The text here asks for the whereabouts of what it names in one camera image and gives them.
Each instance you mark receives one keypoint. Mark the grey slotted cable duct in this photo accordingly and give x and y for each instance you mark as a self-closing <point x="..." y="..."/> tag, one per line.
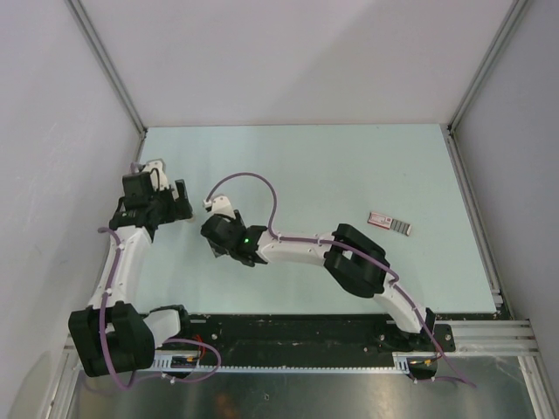
<point x="398" y="363"/>

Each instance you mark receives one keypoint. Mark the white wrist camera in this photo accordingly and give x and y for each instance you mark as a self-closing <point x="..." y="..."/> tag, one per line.
<point x="156" y="170"/>
<point x="219" y="205"/>

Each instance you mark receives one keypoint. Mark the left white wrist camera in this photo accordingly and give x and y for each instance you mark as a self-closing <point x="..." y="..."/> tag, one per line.
<point x="156" y="170"/>

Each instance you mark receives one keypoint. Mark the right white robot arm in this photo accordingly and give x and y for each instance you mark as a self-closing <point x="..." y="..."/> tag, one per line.
<point x="356" y="263"/>

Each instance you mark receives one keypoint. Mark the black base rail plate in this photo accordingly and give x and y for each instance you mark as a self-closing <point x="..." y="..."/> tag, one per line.
<point x="269" y="340"/>

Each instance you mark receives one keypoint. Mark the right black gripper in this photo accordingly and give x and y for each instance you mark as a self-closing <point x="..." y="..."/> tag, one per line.
<point x="238" y="221"/>

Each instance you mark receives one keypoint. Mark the aluminium frame rails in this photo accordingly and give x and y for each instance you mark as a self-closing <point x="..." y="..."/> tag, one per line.
<point x="502" y="334"/>

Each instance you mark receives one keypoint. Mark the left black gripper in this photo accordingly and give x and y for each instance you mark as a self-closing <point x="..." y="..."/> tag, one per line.
<point x="178" y="209"/>

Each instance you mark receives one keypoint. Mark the red white staples box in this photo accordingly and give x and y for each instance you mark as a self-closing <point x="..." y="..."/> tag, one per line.
<point x="389" y="223"/>

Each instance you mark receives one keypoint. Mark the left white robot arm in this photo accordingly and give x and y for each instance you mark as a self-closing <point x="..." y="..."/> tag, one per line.
<point x="109" y="334"/>

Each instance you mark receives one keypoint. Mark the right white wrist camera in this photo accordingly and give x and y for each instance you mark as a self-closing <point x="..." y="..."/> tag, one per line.
<point x="219" y="205"/>

